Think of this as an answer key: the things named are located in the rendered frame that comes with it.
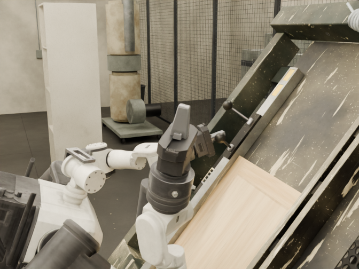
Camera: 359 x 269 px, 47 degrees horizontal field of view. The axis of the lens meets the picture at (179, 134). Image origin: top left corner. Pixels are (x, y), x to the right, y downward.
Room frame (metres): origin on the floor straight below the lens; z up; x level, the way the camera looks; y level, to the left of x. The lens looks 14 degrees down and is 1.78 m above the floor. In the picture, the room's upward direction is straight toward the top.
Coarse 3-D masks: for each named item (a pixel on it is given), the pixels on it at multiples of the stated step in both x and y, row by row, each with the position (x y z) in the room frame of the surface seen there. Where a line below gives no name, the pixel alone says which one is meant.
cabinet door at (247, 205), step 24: (240, 168) 1.39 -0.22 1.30; (216, 192) 1.40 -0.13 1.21; (240, 192) 1.30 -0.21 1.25; (264, 192) 1.21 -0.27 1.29; (288, 192) 1.13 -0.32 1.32; (216, 216) 1.30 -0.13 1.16; (240, 216) 1.22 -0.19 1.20; (264, 216) 1.14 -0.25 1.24; (192, 240) 1.31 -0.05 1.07; (216, 240) 1.22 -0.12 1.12; (240, 240) 1.14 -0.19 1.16; (264, 240) 1.07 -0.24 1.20; (192, 264) 1.22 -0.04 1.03; (216, 264) 1.14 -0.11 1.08; (240, 264) 1.07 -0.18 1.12
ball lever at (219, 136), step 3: (216, 135) 1.39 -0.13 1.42; (219, 135) 1.39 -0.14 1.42; (222, 135) 1.39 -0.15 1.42; (216, 138) 1.39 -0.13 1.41; (219, 138) 1.38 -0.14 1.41; (222, 138) 1.38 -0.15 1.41; (216, 141) 1.39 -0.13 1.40; (219, 141) 1.38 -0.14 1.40; (222, 141) 1.38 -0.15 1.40; (225, 141) 1.42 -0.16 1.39; (225, 144) 1.43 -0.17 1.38; (228, 144) 1.44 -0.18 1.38; (231, 144) 1.47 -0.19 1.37; (228, 147) 1.47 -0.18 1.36; (231, 147) 1.46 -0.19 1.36; (228, 150) 1.46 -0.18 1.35
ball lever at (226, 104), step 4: (228, 100) 1.52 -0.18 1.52; (224, 104) 1.51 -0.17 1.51; (228, 104) 1.50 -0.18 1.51; (232, 104) 1.52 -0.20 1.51; (224, 108) 1.51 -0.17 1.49; (228, 108) 1.51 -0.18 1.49; (232, 108) 1.51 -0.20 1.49; (236, 112) 1.51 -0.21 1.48; (244, 116) 1.50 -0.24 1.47; (248, 120) 1.49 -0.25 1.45; (252, 120) 1.49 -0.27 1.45; (248, 124) 1.49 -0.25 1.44
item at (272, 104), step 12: (300, 72) 1.53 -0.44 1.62; (288, 84) 1.52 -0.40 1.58; (276, 96) 1.51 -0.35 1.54; (264, 108) 1.51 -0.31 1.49; (276, 108) 1.50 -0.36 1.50; (264, 120) 1.49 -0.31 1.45; (252, 132) 1.47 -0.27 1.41; (252, 144) 1.47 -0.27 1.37; (216, 168) 1.47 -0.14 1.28; (228, 168) 1.44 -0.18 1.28; (216, 180) 1.43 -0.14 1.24; (204, 192) 1.42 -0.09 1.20; (192, 204) 1.42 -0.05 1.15; (180, 228) 1.38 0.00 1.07; (168, 240) 1.37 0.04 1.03; (144, 264) 1.38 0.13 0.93
